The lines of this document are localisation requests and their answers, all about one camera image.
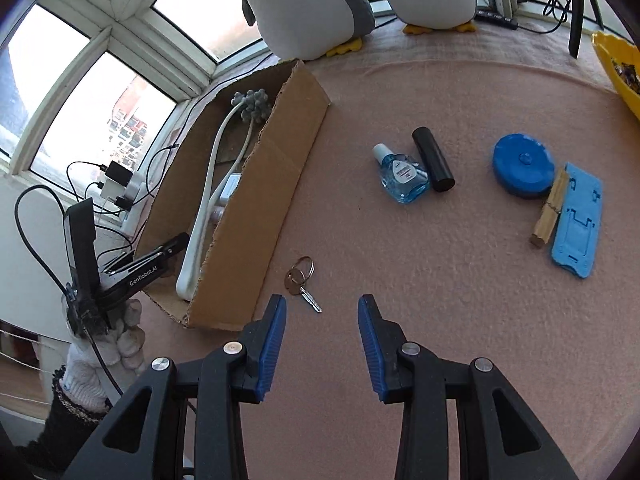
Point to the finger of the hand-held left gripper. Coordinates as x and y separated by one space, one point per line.
82 245
165 249

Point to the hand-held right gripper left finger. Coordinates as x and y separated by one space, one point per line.
272 350

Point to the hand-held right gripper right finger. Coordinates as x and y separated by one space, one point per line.
372 350

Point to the white neck roller massager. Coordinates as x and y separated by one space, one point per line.
192 260

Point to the white power adapter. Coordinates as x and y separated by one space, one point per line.
230 187

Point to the brown cardboard box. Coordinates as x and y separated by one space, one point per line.
280 175

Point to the small blue liquid bottle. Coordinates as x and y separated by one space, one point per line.
405 180

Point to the black cylinder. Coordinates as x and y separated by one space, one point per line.
432 160

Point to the wooden clothespin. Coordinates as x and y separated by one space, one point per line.
547 210

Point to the blue folding phone stand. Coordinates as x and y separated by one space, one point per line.
575 240

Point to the blue round lid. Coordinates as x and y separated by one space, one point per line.
522 162

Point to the person's left forearm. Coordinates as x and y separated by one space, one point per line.
65 435

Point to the person's left hand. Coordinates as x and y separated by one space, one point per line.
120 350

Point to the white power strip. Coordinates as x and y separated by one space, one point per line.
129 220

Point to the black plug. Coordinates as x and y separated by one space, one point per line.
122 202

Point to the white flat charger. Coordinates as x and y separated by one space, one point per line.
110 190

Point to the large penguin plush toy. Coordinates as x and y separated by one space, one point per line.
300 5

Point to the black usb hub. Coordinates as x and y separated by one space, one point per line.
497 19

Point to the pile of wrapped candies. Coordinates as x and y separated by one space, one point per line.
630 75

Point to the yellow plastic bowl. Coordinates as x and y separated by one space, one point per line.
610 55

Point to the black tripod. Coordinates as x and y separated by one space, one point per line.
576 25

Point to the white window frame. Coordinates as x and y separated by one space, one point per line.
125 10

